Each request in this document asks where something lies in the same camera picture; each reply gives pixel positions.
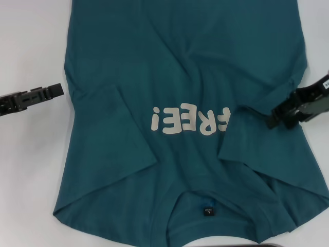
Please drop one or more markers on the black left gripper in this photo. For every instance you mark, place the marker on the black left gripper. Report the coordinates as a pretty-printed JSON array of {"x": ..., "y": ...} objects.
[{"x": 13, "y": 103}]

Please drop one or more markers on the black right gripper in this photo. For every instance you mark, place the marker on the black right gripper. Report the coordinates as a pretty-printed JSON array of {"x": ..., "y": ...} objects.
[{"x": 316, "y": 103}]

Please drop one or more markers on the teal t-shirt with beige print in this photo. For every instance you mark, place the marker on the teal t-shirt with beige print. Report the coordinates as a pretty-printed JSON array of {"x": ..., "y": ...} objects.
[{"x": 167, "y": 64}]

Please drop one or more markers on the dark curved robot chest edge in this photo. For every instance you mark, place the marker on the dark curved robot chest edge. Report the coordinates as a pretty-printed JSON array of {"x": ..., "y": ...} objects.
[{"x": 260, "y": 245}]

